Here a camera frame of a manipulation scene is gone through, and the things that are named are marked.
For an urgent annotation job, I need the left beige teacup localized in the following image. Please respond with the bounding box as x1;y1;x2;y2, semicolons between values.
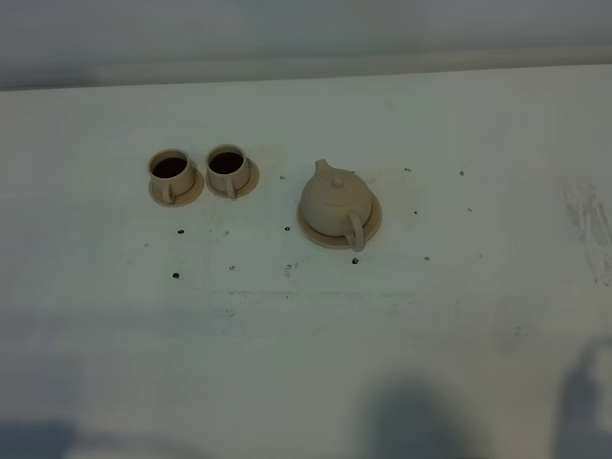
147;148;197;203

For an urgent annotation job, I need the teacup saucer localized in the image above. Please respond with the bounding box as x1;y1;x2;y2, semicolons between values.
206;159;259;200
148;171;205;208

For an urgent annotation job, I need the right beige teacup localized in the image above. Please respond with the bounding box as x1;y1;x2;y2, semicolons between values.
206;144;251;199

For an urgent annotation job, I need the beige teacup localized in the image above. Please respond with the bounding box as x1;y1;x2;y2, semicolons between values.
147;148;197;203
206;144;251;199

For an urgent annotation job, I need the left teacup saucer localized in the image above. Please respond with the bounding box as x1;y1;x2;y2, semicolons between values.
148;171;205;208

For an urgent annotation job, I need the beige teapot saucer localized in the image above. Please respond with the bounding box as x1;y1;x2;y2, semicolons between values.
296;197;383;251

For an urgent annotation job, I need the beige ceramic teapot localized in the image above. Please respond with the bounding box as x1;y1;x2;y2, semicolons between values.
298;160;376;249

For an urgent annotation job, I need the right teacup saucer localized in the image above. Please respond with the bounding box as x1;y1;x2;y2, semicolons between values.
206;159;259;200

